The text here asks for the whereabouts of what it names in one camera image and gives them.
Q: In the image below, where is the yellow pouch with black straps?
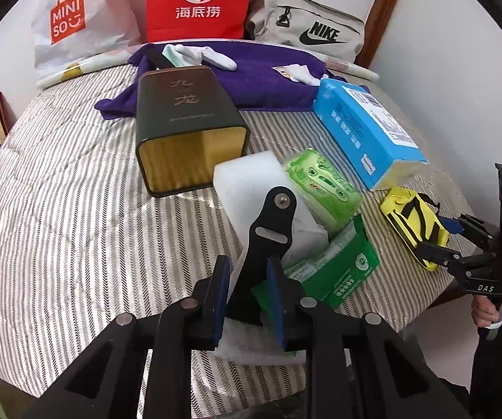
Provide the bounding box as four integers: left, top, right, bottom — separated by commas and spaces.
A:
380, 186, 450, 271

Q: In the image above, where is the blue tissue pack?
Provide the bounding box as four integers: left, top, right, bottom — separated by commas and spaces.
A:
312, 79, 427, 191

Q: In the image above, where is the person's right hand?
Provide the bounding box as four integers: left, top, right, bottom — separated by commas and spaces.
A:
471, 295, 500, 327

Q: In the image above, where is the green foil packet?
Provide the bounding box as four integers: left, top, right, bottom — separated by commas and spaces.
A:
253, 213, 381, 313

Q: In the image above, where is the green tissue pack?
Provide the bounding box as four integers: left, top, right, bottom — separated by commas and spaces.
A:
284, 148, 362, 238

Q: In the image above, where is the white foam block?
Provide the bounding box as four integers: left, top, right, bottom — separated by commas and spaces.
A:
213, 150, 328, 365

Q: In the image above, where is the striped grey bed quilt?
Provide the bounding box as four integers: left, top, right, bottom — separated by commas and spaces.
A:
0, 65, 473, 417

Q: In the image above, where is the dark green rectangular tin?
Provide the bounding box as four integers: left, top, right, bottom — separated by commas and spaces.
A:
135, 66, 250, 198

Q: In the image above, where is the small white cloth item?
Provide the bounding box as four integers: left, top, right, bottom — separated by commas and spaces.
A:
272, 64, 320, 87

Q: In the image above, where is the purple towel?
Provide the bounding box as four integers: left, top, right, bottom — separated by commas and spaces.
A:
93, 41, 349, 121

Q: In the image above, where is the white sock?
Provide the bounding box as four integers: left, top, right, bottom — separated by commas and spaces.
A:
162, 44, 238, 72

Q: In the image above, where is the beige Nike backpack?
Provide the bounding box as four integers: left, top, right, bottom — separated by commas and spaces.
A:
245, 0, 364, 63

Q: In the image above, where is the red paper shopping bag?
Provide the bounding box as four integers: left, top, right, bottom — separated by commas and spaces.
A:
146, 0, 249, 42

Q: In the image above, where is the white Miniso plastic bag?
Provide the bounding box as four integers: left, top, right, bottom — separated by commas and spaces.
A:
31, 0, 140, 78

